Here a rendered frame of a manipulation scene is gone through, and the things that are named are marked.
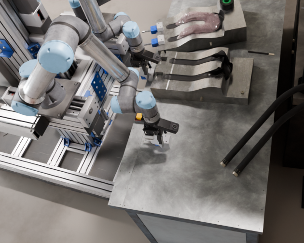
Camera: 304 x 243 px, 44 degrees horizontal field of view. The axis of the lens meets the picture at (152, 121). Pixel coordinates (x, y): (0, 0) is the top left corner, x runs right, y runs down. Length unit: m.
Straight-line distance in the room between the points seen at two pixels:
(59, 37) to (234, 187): 0.98
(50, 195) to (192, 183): 1.43
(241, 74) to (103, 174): 1.16
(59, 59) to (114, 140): 1.41
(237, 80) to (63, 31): 0.95
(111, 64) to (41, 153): 1.43
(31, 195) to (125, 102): 1.59
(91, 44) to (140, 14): 2.30
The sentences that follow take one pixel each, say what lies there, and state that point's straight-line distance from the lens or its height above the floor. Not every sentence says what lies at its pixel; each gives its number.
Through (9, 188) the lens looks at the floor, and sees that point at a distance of 3.14.
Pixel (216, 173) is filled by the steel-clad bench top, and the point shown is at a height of 0.80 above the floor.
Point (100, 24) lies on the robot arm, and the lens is 1.87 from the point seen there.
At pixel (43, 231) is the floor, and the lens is 2.86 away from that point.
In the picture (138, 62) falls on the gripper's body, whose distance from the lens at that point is 2.00.
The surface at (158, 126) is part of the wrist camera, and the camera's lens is 1.69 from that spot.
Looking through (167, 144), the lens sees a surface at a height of 0.84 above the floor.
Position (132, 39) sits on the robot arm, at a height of 1.14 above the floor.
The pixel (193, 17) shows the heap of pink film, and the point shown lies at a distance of 2.25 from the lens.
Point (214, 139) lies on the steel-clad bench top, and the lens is 1.86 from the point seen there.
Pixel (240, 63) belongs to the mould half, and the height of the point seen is 0.86.
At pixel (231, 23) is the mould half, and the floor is 0.91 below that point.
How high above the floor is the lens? 2.41
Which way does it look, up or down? 55 degrees down
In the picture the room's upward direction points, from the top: 22 degrees counter-clockwise
